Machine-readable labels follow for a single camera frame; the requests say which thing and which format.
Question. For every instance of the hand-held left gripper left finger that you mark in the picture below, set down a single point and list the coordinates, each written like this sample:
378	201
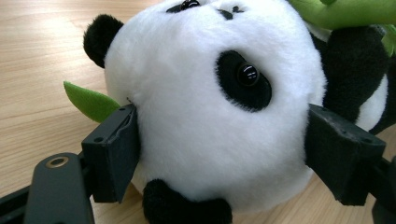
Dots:
115	152

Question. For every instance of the panda plush toy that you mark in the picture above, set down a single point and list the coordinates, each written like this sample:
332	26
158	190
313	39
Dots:
202	124

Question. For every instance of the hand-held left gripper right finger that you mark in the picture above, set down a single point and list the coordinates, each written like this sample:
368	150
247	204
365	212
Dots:
339	155

